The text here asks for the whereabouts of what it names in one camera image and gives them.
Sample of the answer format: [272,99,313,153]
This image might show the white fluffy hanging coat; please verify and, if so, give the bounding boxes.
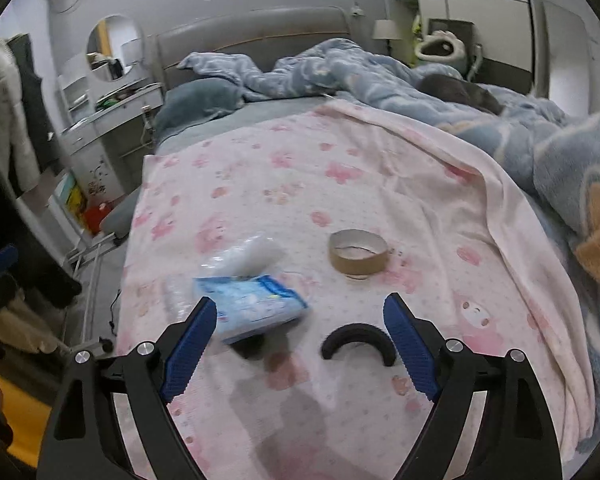
[0,37,41,196]

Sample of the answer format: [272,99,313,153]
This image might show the pink cartoon print blanket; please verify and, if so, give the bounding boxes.
[118,100,595,479]

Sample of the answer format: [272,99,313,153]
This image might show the cream flower cat bed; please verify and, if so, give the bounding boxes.
[415,30,467,74]

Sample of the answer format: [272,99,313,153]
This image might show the arched vanity mirror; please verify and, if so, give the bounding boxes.
[85,14,144,82]

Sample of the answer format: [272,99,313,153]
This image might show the clear bubble wrap piece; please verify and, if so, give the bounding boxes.
[161,232,285,323]

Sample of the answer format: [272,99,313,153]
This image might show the black curved foam piece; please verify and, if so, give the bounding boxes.
[321,323,396,367]

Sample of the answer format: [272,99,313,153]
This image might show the white dressing table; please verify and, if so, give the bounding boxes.
[54,62,166,198]

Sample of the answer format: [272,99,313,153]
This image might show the blue tissue pack wrapper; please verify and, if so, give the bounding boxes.
[195,275,309,344]

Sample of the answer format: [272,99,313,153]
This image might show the white bedside lamp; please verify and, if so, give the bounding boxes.
[373,20,401,54]

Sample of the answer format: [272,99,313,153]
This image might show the blue-grey pillow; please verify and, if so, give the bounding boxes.
[154,77,245,146]

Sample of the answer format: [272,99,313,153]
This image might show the cardboard tape roll core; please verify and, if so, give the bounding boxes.
[328,229,389,278]

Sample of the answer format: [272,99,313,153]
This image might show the white sliding door wardrobe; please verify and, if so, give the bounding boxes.
[394,0,536,93]

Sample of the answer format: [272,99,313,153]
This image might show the red box on floor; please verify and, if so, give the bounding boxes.
[83,202,112,235]

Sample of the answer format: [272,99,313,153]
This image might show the dark grey cat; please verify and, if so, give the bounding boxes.
[417,74,504,115]

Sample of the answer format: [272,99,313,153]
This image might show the white clothes rack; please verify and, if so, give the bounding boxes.
[60,230,118,356]

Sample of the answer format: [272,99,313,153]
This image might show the grey upholstered bed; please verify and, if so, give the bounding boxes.
[130,5,600,480]

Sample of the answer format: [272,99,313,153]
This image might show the grey floor cushion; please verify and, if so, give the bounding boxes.
[99,188,142,240]

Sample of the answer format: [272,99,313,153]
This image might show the black hanging garment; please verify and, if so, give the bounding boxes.
[7,34,64,174]

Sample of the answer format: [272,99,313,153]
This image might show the blue cloud pattern duvet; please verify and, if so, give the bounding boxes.
[178,38,600,452]

